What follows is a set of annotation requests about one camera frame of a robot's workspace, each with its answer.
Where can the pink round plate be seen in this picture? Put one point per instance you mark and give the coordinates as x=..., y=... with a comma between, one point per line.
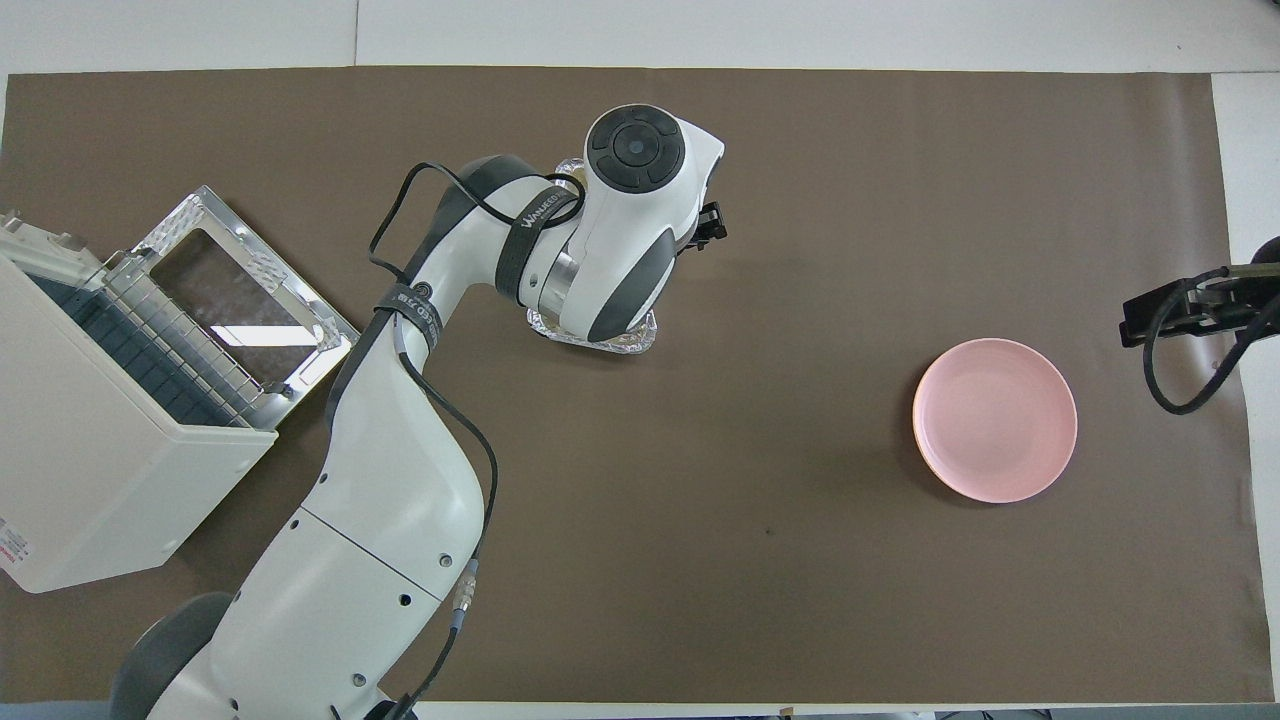
x=995, y=420

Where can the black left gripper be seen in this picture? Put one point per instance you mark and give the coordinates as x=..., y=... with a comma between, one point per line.
x=708, y=228

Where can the aluminium foil tray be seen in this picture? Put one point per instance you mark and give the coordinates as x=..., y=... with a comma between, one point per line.
x=600, y=343

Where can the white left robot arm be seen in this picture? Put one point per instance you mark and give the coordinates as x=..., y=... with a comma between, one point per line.
x=380, y=520

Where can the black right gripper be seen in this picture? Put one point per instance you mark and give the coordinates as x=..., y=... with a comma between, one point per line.
x=1240, y=298

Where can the brown table mat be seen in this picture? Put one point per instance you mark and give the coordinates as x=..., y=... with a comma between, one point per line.
x=750, y=550

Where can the cream white toaster oven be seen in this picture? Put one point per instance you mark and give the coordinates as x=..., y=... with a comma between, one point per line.
x=90, y=470

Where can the glass oven door metal frame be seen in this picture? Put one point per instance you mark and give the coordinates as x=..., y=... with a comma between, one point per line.
x=330, y=335

